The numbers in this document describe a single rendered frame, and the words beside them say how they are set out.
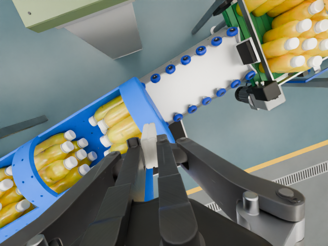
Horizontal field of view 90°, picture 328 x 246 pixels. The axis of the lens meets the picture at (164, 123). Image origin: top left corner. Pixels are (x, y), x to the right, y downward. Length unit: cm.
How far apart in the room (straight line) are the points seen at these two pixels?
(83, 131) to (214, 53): 67
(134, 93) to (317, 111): 229
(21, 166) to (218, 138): 171
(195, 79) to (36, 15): 62
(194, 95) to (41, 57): 154
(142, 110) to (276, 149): 206
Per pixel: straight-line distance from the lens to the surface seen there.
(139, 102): 48
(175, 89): 78
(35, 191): 66
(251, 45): 77
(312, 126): 257
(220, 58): 84
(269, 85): 87
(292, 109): 234
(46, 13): 75
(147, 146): 16
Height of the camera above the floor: 169
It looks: 76 degrees down
